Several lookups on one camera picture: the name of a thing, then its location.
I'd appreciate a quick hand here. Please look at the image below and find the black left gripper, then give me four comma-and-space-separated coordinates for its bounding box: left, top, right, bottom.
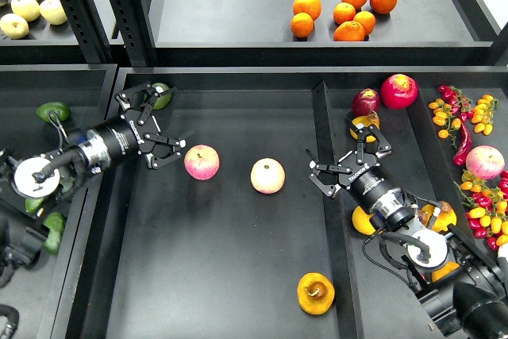
92, 82, 194, 170

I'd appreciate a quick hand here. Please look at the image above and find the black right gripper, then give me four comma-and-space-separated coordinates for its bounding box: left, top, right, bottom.
306, 116, 408, 218

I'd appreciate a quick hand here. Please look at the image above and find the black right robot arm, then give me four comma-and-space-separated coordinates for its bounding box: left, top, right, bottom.
309, 124, 507, 338

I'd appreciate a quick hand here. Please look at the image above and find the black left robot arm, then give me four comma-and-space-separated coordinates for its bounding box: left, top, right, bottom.
1, 83, 186, 287

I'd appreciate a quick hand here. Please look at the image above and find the green avocado tray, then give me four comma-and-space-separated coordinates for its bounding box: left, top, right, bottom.
152, 83, 172, 110
37, 102, 71, 123

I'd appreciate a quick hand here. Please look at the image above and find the yellow pear under gripper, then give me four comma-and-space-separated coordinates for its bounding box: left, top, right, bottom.
349, 111, 380, 143

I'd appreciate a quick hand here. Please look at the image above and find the green avocado left tray top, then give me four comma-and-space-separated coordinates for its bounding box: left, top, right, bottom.
37, 102, 71, 123

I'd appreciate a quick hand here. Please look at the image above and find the yellow pear with brown stem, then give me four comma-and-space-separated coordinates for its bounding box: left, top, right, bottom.
418, 201, 457, 233

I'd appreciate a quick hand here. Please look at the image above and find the dark green avocado upright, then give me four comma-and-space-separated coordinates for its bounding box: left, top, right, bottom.
60, 176, 75, 193

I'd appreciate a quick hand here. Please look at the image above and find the yellow pear lower right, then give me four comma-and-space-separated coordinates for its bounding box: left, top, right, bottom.
431, 261, 460, 283

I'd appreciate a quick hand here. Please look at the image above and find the green avocado left bottom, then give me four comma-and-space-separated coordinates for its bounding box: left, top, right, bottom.
44, 212, 67, 256

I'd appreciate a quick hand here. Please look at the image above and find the green avocado left middle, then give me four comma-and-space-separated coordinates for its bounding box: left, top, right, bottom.
25, 198, 46, 214

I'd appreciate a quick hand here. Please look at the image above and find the pale yellow pear right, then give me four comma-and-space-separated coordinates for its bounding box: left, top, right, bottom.
40, 0, 67, 25

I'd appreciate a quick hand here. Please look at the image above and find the pale yellow pear front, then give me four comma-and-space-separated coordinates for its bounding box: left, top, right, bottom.
0, 13, 29, 40

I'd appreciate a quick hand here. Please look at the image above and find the pink red apple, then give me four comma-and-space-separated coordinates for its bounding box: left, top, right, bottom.
184, 144, 220, 181

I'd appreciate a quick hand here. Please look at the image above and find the dark red apple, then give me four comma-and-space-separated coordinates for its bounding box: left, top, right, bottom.
351, 88, 380, 117

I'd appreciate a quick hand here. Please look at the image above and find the bright red apple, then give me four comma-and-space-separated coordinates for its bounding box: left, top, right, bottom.
380, 74, 419, 110

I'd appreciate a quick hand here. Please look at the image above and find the pale pink apple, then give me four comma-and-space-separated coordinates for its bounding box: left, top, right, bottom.
250, 158, 285, 195

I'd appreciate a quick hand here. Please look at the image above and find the red chili pepper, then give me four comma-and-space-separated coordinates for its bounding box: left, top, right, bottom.
452, 124, 471, 166

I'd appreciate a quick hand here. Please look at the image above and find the cherry tomato bunch top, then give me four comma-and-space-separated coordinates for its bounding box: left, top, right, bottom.
428, 85, 498, 148

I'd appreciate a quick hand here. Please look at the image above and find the cherry tomato bunch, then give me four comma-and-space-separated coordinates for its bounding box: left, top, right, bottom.
455, 170, 507, 252
428, 85, 498, 148

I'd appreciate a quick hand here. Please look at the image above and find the black upper shelf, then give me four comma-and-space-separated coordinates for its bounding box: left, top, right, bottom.
1, 0, 507, 67

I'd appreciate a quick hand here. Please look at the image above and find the pink apple right tray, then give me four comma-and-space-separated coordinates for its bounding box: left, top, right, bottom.
465, 145, 505, 180

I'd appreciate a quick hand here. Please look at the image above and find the cherry tomato bunch bottom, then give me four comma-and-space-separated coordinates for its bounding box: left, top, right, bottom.
455, 170, 507, 252

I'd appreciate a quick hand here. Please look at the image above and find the orange front bottom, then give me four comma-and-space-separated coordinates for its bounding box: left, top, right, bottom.
333, 21, 365, 41

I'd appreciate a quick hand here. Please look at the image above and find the black centre tray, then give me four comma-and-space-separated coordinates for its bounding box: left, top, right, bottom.
49, 65, 508, 339

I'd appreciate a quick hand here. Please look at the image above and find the black tray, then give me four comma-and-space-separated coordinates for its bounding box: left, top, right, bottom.
49, 65, 508, 339
1, 64, 118, 338

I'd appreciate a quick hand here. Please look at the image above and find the black metal tray divider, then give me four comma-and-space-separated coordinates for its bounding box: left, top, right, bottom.
312, 81, 364, 338

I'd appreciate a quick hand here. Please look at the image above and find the orange right small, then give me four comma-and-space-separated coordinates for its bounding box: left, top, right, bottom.
353, 11, 376, 37

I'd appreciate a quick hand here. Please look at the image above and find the orange small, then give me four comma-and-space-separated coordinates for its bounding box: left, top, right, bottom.
333, 2, 356, 25
353, 11, 376, 37

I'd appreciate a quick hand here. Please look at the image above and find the orange far left bottom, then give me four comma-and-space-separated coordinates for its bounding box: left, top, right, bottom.
291, 13, 314, 38

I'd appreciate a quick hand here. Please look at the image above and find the orange centre small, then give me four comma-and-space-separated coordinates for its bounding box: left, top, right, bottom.
333, 2, 356, 25

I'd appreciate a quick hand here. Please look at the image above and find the orange far left top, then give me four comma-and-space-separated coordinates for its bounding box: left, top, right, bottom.
292, 0, 322, 21

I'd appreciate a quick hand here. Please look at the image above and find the black left tray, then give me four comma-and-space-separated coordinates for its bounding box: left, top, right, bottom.
1, 64, 118, 338

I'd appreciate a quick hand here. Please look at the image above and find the black shelf upright post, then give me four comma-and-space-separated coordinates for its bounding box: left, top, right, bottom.
110, 0, 159, 67

